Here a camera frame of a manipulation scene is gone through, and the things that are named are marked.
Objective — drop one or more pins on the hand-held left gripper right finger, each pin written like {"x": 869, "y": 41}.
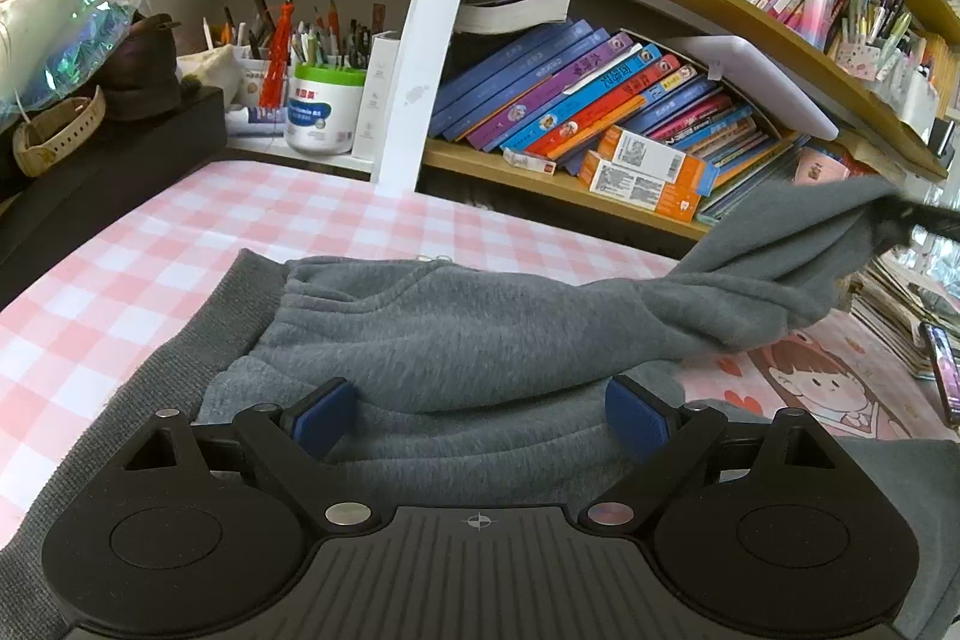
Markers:
{"x": 634, "y": 419}

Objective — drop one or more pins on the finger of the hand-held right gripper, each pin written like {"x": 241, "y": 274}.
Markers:
{"x": 919, "y": 221}

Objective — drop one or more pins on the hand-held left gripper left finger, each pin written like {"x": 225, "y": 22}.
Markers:
{"x": 328, "y": 419}

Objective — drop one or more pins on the grey sweatshirt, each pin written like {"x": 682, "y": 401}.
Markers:
{"x": 465, "y": 340}

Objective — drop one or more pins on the stack of magazines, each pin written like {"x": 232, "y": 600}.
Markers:
{"x": 900, "y": 310}

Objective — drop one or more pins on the pink printed container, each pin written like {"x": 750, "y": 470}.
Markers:
{"x": 821, "y": 166}

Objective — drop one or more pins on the smartphone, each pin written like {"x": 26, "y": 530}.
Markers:
{"x": 945, "y": 374}

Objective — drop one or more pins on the pink pen holder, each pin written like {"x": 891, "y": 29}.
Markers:
{"x": 862, "y": 57}

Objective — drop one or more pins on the white tablet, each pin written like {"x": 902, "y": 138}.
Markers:
{"x": 757, "y": 85}

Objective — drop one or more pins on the wooden bookshelf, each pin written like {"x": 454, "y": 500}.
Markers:
{"x": 555, "y": 197}

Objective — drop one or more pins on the pink gradient bottle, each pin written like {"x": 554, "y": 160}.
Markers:
{"x": 820, "y": 3}

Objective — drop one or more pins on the pink checked printed table mat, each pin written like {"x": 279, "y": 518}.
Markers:
{"x": 150, "y": 250}

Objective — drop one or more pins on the small white red box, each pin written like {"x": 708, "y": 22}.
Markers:
{"x": 529, "y": 162}

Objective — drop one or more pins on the white canister with green lid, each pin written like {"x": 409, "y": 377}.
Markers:
{"x": 322, "y": 111}

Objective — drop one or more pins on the white blue tube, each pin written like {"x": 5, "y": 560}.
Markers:
{"x": 255, "y": 119}

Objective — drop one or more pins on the black box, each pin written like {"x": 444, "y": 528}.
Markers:
{"x": 112, "y": 190}

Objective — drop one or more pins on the tall white box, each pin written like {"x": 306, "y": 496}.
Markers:
{"x": 379, "y": 96}

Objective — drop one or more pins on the white pen cup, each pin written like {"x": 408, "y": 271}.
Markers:
{"x": 259, "y": 81}

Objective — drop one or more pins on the row of blue purple books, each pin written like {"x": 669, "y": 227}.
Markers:
{"x": 525, "y": 85}

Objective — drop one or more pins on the bunch of pens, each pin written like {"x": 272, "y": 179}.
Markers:
{"x": 330, "y": 44}

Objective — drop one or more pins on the red tassel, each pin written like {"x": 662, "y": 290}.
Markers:
{"x": 279, "y": 44}

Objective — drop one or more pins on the beige wristwatch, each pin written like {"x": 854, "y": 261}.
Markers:
{"x": 60, "y": 134}

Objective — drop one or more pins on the dark brown leather bag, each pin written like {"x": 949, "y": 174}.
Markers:
{"x": 146, "y": 66}

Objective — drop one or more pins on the thick white-paged book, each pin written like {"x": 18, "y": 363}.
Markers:
{"x": 517, "y": 10}

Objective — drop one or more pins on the iridescent plastic bag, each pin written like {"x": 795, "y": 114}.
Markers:
{"x": 82, "y": 33}

